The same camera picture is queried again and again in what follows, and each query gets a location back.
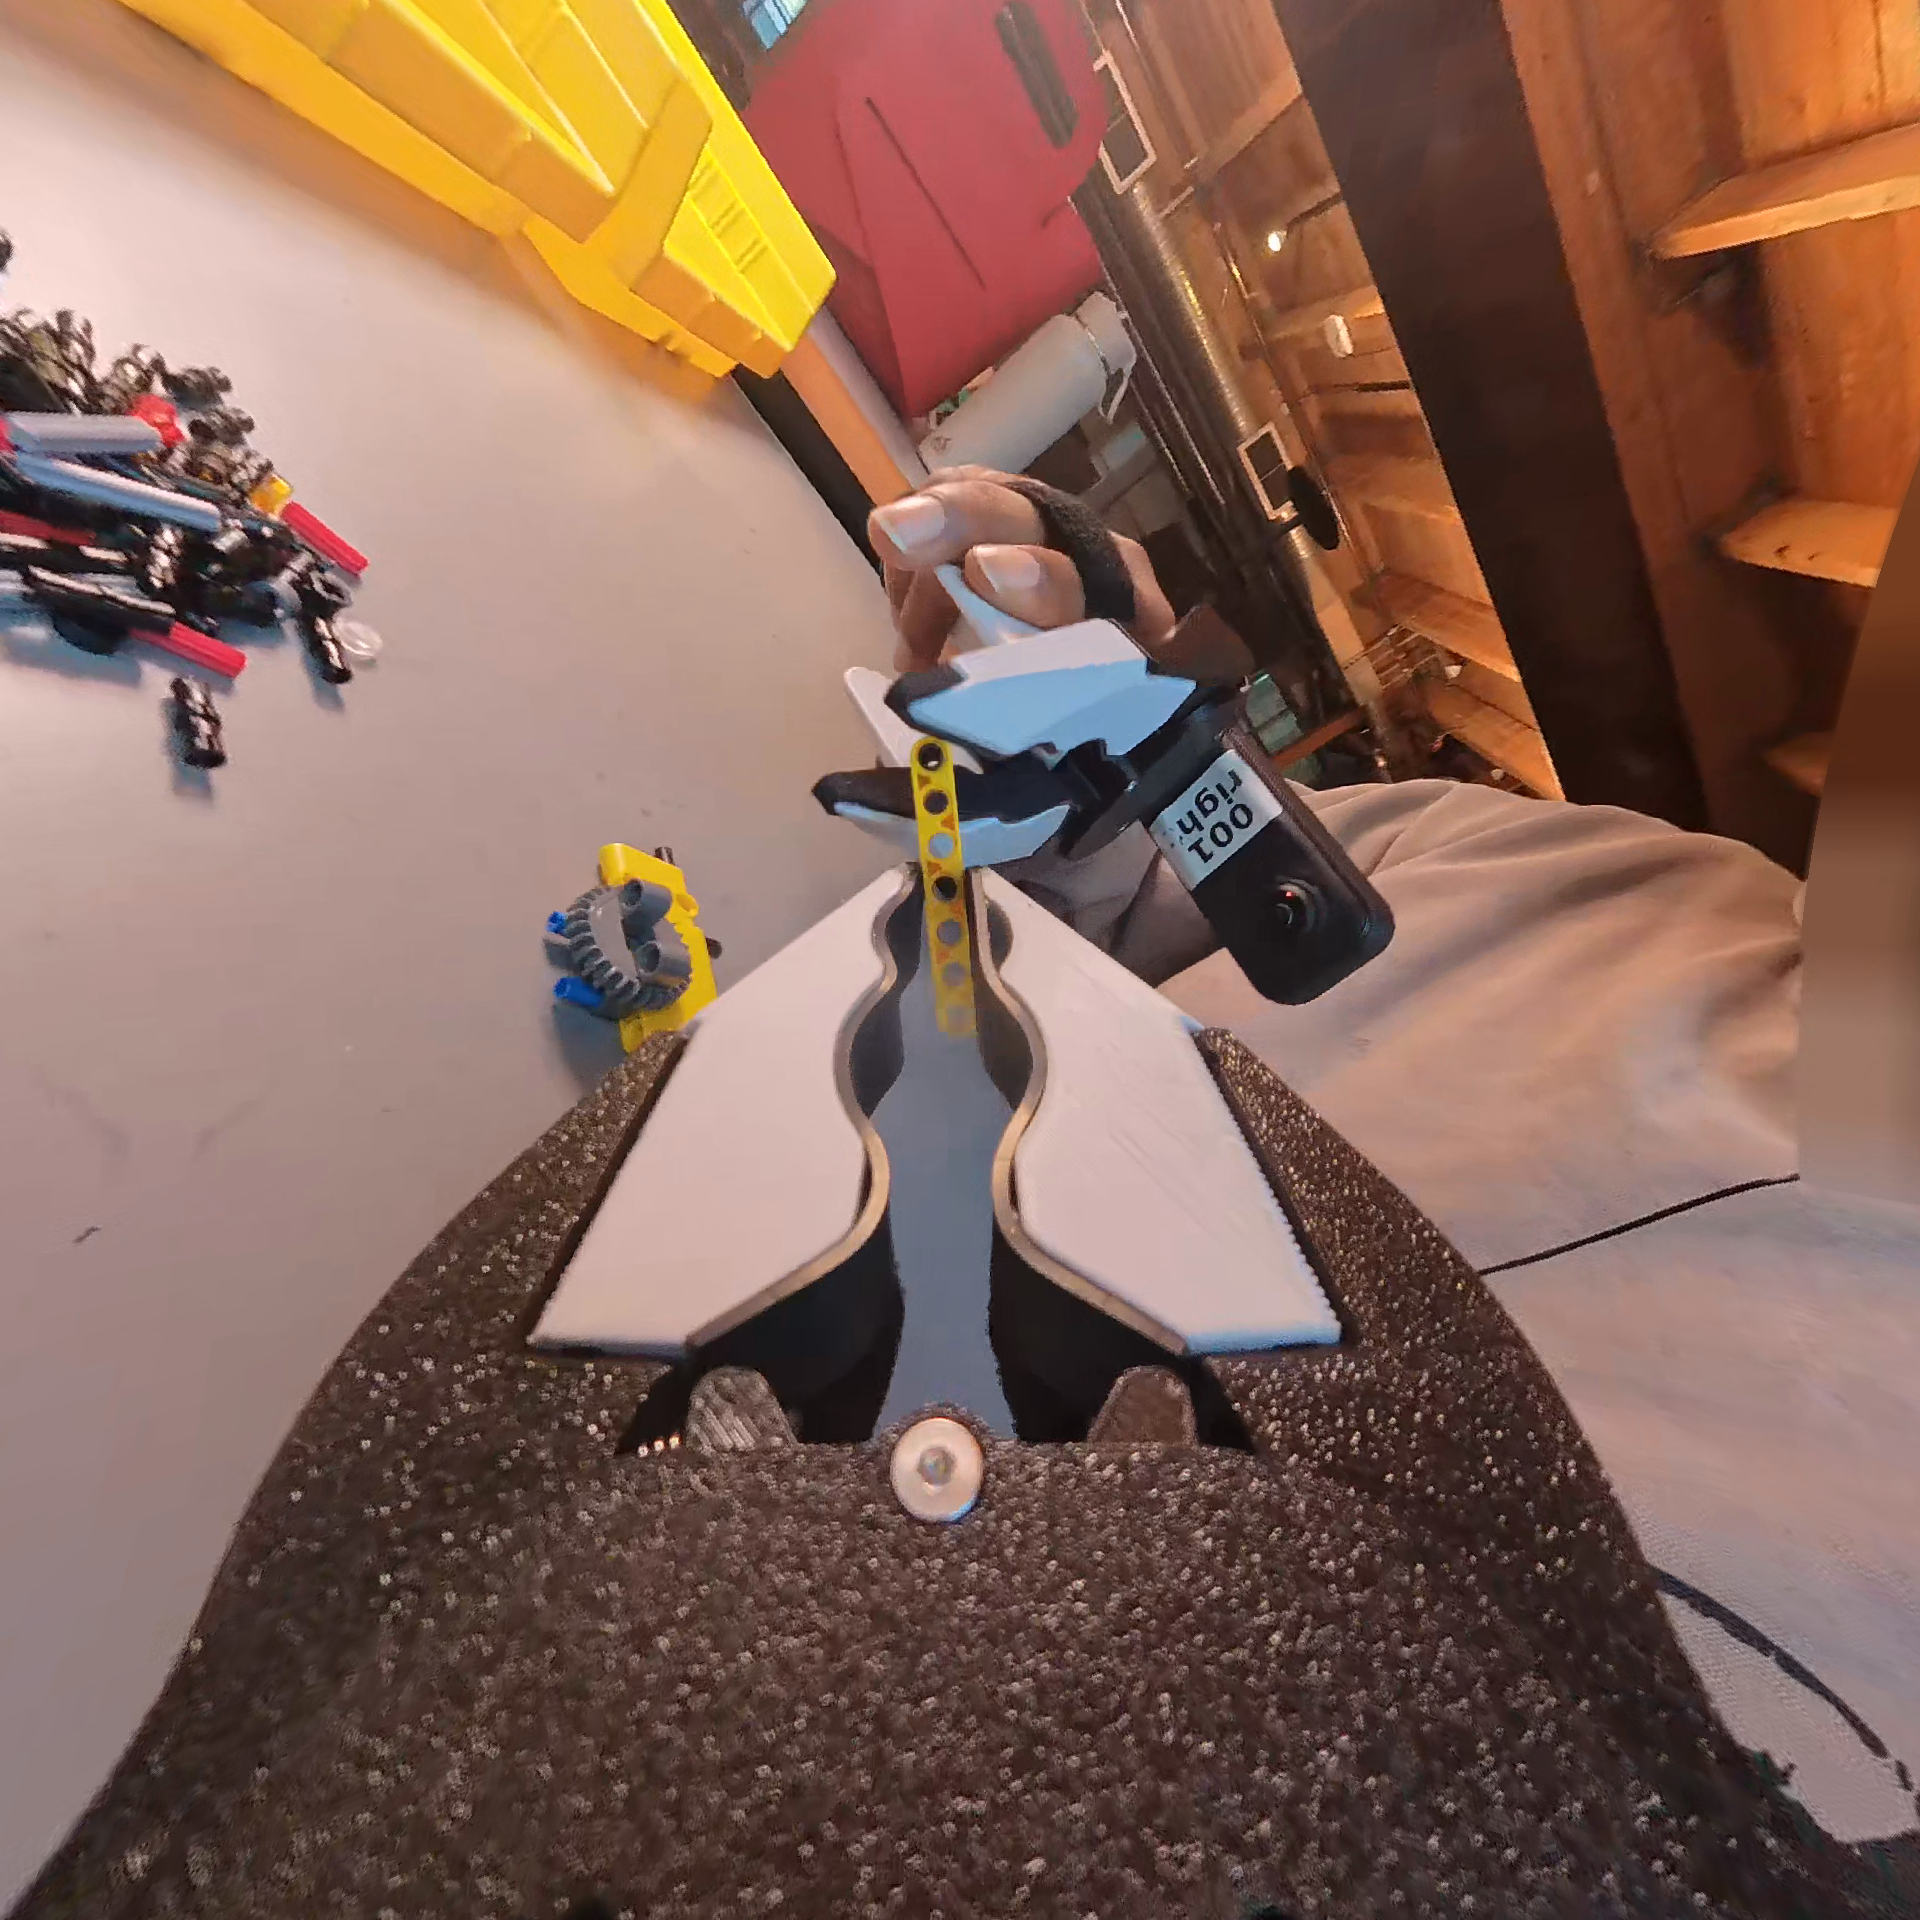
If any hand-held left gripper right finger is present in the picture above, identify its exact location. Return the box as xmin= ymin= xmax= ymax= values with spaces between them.
xmin=972 ymin=865 xmax=1344 ymax=1448

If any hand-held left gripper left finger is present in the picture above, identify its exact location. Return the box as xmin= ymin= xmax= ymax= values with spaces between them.
xmin=528 ymin=865 xmax=916 ymax=1448

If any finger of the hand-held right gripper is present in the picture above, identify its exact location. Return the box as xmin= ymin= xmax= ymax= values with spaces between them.
xmin=813 ymin=765 xmax=1085 ymax=872
xmin=884 ymin=620 xmax=1205 ymax=760

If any yellow long holed beam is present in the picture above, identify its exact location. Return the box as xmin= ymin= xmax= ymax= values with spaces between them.
xmin=908 ymin=736 xmax=981 ymax=1040

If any yellow gear block assembly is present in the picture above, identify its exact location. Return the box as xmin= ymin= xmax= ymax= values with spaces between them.
xmin=543 ymin=842 xmax=725 ymax=1056

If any yellow storage bin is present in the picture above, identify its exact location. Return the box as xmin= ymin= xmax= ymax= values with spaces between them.
xmin=118 ymin=0 xmax=713 ymax=242
xmin=516 ymin=60 xmax=837 ymax=380

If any person's right forearm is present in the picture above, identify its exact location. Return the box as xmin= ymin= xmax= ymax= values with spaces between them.
xmin=1048 ymin=780 xmax=1801 ymax=1202

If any grey desk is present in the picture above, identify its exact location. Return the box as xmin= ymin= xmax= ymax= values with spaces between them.
xmin=0 ymin=0 xmax=933 ymax=1863

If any person's right hand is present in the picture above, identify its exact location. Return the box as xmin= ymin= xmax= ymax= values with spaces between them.
xmin=865 ymin=464 xmax=1181 ymax=681

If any white water bottle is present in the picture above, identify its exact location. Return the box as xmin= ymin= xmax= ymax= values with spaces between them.
xmin=918 ymin=292 xmax=1136 ymax=481

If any red carrier bag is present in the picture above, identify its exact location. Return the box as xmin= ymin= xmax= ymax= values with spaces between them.
xmin=742 ymin=0 xmax=1112 ymax=423

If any person's beige hoodie torso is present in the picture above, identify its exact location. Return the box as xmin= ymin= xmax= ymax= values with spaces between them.
xmin=1476 ymin=1169 xmax=1920 ymax=1848

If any pile of small building pieces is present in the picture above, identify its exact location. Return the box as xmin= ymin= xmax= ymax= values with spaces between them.
xmin=0 ymin=223 xmax=377 ymax=685

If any metal ventilation duct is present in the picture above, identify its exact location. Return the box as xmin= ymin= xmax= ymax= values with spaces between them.
xmin=1078 ymin=88 xmax=1397 ymax=693

